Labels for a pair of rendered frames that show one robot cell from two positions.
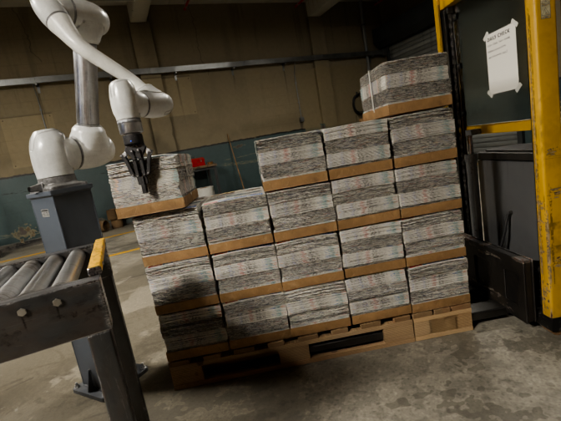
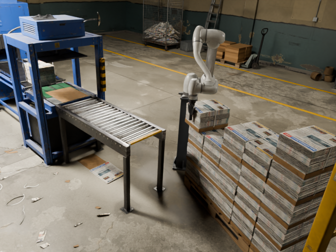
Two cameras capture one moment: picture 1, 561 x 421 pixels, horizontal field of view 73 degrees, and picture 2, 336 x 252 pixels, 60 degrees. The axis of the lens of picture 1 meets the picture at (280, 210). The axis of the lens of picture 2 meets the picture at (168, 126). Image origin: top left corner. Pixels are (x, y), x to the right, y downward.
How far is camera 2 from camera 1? 2.22 m
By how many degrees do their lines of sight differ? 62
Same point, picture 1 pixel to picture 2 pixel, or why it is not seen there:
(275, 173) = (226, 144)
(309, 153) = (239, 146)
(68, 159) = not seen: hidden behind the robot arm
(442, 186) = (282, 211)
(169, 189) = (197, 123)
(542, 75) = (320, 208)
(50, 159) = (186, 86)
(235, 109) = not seen: outside the picture
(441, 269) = (267, 243)
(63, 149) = not seen: hidden behind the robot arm
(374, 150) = (260, 168)
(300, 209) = (229, 164)
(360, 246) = (242, 199)
